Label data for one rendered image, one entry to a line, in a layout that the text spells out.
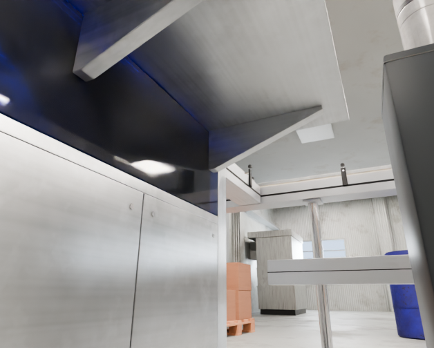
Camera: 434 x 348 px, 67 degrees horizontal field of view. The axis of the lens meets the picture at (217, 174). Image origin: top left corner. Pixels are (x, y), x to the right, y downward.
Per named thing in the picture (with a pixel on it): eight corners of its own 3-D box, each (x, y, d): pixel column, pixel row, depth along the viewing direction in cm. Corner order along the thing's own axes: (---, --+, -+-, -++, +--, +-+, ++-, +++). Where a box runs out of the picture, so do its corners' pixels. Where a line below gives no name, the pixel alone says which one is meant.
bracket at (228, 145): (208, 169, 97) (209, 130, 102) (212, 172, 100) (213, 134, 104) (327, 149, 83) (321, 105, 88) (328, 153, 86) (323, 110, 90)
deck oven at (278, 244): (267, 311, 830) (263, 240, 892) (309, 313, 789) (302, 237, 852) (249, 314, 714) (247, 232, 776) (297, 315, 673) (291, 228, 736)
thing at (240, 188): (202, 156, 116) (203, 117, 121) (165, 163, 122) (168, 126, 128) (263, 202, 173) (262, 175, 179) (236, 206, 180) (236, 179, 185)
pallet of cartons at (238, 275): (163, 326, 422) (166, 268, 448) (258, 331, 373) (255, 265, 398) (117, 333, 347) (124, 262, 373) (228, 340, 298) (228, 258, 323)
